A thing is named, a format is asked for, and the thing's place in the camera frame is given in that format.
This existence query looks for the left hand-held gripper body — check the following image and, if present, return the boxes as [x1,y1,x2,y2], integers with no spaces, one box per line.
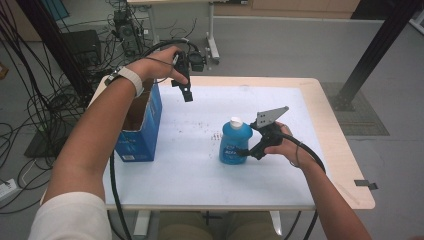
[170,49,206,89]

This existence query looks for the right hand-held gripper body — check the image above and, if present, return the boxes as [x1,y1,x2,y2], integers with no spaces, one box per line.
[249,105,290,161]

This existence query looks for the blue bottle with white cap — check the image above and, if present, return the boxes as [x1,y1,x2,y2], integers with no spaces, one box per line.
[218,116,254,166]

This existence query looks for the blue cardboard box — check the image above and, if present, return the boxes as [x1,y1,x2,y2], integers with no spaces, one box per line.
[114,79,164,163]

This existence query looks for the person's right hand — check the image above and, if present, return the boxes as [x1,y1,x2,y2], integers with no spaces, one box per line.
[264,121,316,169]

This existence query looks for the person's left hand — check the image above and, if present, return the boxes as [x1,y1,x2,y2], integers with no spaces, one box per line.
[126,45,190,86]

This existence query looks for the white-legged desk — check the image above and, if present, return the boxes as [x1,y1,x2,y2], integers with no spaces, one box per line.
[126,0,222,66]

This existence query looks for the white wristband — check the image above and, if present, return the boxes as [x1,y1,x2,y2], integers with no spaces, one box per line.
[117,66,145,98]

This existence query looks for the white table mat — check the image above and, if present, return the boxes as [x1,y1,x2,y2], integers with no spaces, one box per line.
[102,84,316,207]

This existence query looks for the light wooden table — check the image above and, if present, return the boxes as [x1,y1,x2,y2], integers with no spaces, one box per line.
[88,75,377,238]

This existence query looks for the dark grid floor mat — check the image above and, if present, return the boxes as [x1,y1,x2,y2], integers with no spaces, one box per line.
[321,82,390,137]

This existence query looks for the person's olive trousers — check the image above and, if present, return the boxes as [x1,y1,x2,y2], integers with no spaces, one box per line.
[157,210,283,240]

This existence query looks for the black case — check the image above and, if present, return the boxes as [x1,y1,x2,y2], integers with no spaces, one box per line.
[61,29,103,68]

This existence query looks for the grey tape strip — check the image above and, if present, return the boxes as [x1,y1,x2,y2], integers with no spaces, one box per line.
[353,179,379,191]

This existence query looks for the wooden cabinet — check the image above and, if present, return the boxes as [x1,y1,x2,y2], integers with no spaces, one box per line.
[213,0,363,19]

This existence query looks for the blue panel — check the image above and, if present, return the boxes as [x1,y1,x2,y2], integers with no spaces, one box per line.
[39,0,71,22]

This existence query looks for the person's white shirt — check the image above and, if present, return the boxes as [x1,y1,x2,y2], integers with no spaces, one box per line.
[28,191,113,240]

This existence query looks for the white power strip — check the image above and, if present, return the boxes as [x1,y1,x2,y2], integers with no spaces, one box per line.
[0,178,18,203]

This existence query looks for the right hand-held gripper black cable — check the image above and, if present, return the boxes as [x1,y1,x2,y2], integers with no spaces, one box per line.
[271,130,327,240]

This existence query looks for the hand-held gripper black cable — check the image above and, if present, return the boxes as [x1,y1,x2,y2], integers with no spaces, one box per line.
[109,39,201,240]
[271,130,327,240]

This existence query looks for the left hand-held gripper black cable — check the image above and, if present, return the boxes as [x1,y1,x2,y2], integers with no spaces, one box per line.
[109,39,201,240]

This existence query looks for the black metal post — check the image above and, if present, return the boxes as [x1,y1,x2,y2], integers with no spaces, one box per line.
[14,0,94,101]
[328,0,424,113]

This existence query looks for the bundle of black floor cables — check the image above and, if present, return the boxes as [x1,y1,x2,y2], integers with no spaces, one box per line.
[0,0,118,214]

